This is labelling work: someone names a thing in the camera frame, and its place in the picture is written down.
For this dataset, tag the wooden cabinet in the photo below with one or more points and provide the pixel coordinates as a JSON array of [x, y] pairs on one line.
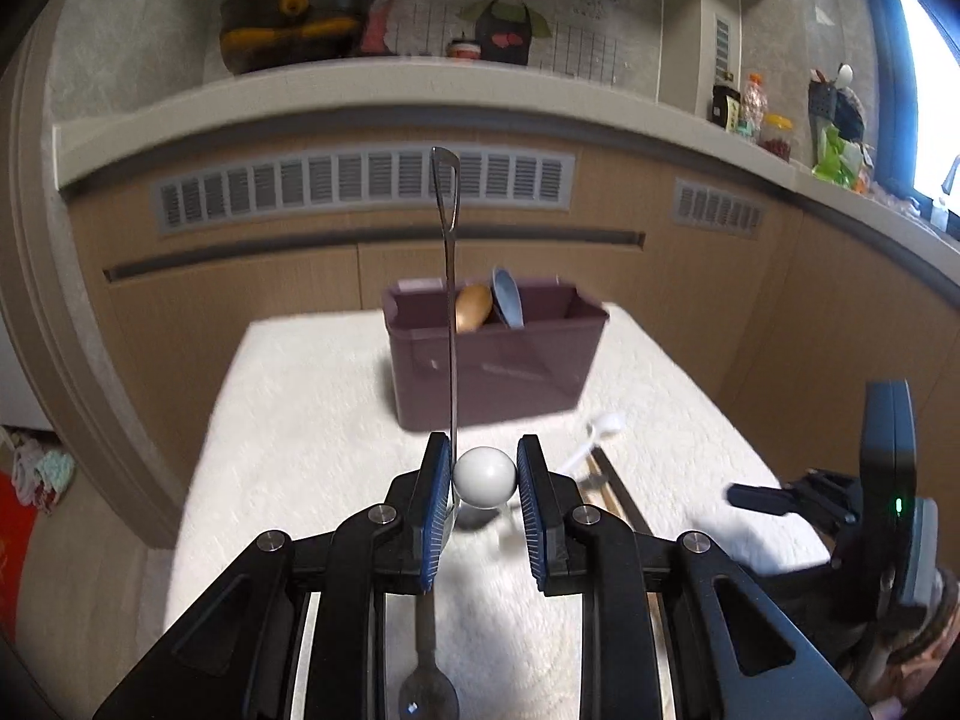
[[262, 300]]

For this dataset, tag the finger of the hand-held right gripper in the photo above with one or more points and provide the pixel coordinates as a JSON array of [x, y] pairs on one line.
[[757, 499]]

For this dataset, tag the white plastic spoon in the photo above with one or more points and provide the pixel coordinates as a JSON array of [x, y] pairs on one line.
[[609, 424]]

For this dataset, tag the multicoloured cloth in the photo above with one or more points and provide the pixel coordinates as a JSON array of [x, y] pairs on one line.
[[37, 472]]

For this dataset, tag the green bag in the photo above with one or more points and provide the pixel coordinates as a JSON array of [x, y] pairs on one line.
[[836, 161]]

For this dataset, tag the person's pink garment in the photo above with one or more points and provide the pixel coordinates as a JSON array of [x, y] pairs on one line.
[[896, 697]]

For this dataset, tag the dark box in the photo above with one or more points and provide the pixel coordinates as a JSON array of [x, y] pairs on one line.
[[724, 106]]

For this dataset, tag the small grey vent grille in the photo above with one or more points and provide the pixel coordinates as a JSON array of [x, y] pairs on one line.
[[716, 208]]

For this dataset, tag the long grey vent grille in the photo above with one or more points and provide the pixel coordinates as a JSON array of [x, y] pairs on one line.
[[360, 184]]

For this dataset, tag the dark chopstick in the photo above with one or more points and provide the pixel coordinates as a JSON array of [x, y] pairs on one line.
[[626, 499]]

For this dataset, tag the purple plastic utensil bin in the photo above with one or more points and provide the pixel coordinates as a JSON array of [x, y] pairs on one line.
[[510, 382]]

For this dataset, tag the window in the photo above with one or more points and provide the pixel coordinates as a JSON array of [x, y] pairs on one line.
[[926, 90]]

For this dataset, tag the orange-capped bottle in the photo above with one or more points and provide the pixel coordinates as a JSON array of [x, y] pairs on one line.
[[754, 105]]

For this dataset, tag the black and yellow pot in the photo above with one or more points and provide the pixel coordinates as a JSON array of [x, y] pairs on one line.
[[285, 22]]

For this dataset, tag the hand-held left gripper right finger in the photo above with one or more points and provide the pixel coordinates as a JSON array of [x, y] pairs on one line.
[[529, 517]]

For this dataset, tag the small clear bottle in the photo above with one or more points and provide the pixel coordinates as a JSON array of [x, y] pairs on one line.
[[939, 211]]

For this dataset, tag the blue spoon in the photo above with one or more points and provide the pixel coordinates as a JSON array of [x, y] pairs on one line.
[[506, 296]]

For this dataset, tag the wooden spoon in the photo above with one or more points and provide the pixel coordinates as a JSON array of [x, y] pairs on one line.
[[472, 307]]

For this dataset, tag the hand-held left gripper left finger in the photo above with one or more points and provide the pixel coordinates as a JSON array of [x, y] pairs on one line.
[[435, 514]]

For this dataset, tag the wall poster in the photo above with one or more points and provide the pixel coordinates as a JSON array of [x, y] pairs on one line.
[[585, 7]]

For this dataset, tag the red sheet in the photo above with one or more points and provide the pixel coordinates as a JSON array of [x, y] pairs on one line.
[[13, 547]]

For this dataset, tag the yellow-lidded jar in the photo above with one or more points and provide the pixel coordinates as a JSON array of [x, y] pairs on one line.
[[776, 139]]

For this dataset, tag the long metal spoon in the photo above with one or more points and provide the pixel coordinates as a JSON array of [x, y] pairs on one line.
[[451, 360]]

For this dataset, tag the small red-banded cup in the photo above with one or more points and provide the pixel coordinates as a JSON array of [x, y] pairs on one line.
[[463, 49]]

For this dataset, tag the beige countertop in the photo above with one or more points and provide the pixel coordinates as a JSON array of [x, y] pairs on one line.
[[375, 90]]

